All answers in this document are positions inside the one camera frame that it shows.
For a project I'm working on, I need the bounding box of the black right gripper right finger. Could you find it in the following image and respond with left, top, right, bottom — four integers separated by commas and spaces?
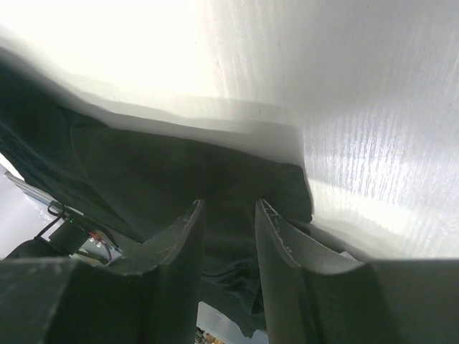
255, 200, 458, 343

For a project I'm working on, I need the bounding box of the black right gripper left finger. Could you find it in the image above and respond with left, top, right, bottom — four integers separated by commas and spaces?
1, 200, 205, 343

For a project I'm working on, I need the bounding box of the black t shirt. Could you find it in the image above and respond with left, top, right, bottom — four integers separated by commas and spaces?
1, 52, 312, 336

